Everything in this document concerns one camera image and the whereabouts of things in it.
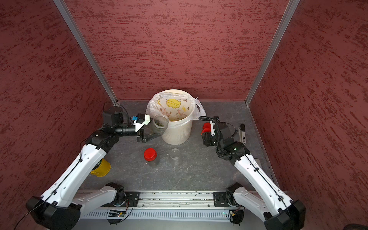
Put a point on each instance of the cream plastic waste bin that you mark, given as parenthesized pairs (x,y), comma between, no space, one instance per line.
(178,135)

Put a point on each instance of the dark tea leaves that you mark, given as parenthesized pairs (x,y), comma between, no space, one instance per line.
(159,125)

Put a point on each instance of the white printed bin liner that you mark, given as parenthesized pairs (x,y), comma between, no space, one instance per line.
(177,105)

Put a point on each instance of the grey black stapler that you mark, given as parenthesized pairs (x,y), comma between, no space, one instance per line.
(242,134)

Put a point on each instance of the aluminium mounting rail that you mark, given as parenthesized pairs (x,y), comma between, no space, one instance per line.
(204,200)

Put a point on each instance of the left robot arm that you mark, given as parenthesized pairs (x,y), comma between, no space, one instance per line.
(57,208)

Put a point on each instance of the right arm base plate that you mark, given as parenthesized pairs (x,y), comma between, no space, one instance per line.
(224,200)

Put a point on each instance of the yellow pencil cup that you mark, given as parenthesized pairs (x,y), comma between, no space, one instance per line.
(101,169)

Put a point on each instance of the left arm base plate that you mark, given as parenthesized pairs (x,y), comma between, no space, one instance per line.
(130,199)

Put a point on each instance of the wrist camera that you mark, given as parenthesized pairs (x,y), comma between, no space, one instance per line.
(140,120)
(212,123)

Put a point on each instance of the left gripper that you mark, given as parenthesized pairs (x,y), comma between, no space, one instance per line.
(145,137)

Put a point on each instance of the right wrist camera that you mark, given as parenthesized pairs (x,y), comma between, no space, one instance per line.
(212,123)

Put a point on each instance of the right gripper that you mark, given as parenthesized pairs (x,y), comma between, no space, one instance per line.
(206,139)

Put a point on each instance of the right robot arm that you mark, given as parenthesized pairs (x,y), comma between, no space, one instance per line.
(290,218)

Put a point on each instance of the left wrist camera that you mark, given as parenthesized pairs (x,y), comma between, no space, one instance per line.
(140,120)

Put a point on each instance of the clear plastic jar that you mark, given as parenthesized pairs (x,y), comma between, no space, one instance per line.
(159,118)
(175,156)

